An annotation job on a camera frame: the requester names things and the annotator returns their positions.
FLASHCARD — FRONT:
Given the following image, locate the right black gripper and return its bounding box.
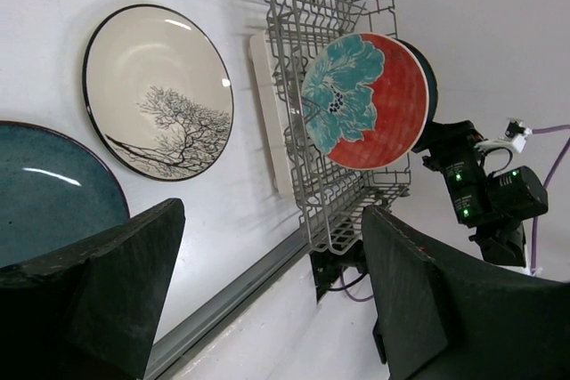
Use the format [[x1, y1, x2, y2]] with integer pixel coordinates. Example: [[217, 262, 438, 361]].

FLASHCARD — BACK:
[[420, 120, 549, 267]]

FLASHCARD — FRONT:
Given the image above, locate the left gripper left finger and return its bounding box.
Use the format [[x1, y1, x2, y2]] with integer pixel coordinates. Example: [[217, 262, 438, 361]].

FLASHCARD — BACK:
[[1, 198, 185, 379]]

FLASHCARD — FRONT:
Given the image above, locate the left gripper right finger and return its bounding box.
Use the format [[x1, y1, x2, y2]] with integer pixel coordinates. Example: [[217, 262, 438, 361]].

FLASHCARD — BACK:
[[362, 206, 569, 379]]

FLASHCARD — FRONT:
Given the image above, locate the dark teal plate top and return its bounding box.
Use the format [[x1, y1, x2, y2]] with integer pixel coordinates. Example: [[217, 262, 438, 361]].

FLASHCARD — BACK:
[[399, 39, 438, 131]]

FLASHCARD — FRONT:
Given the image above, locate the dark teal plate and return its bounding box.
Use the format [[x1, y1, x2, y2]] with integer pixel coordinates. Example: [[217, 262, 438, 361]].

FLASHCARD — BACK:
[[1, 120, 130, 266], [399, 39, 438, 131]]

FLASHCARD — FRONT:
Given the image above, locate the red teal floral plate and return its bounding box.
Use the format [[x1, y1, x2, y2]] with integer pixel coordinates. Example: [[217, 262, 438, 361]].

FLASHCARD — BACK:
[[301, 32, 428, 171]]

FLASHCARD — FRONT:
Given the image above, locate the white tray under rack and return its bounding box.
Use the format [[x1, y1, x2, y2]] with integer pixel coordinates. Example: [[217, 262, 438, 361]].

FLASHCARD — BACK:
[[248, 30, 294, 198]]

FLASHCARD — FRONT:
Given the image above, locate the dark teal plate left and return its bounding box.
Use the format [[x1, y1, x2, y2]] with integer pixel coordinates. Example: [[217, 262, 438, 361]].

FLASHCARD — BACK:
[[1, 120, 130, 266]]

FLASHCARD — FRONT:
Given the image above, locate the patterned plate under stack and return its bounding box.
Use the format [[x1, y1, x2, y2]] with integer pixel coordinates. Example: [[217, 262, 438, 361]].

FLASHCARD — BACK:
[[81, 4, 234, 182]]

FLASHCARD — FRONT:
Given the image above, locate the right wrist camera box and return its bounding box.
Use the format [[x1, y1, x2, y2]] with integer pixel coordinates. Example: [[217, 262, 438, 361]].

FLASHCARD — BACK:
[[475, 117, 533, 155]]

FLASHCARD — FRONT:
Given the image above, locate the aluminium mounting rail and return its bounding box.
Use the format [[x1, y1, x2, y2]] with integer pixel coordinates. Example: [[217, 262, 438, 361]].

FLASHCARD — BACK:
[[144, 230, 308, 379]]

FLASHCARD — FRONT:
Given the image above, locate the grey wire dish rack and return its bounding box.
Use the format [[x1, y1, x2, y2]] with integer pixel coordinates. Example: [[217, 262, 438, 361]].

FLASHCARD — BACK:
[[265, 0, 411, 255]]

